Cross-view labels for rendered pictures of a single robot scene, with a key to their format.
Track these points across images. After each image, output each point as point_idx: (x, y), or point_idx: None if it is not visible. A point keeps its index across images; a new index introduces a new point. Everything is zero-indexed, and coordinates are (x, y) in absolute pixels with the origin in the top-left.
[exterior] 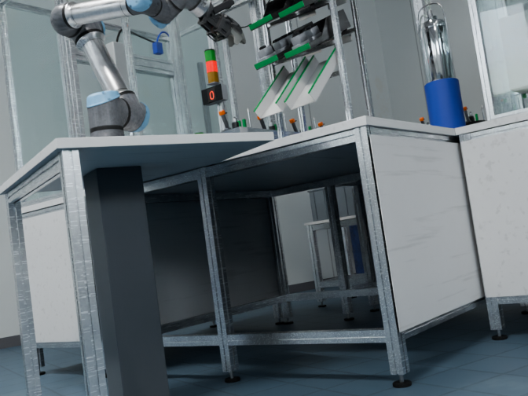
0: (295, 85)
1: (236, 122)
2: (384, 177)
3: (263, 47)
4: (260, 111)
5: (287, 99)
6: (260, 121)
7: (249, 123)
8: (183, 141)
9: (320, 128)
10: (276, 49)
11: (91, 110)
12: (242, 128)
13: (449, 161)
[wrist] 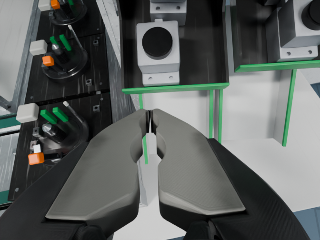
0: (222, 103)
1: (56, 130)
2: None
3: (170, 50)
4: (147, 148)
5: (220, 141)
6: (51, 66)
7: (78, 118)
8: None
9: (318, 206)
10: (160, 2)
11: None
12: (141, 196)
13: None
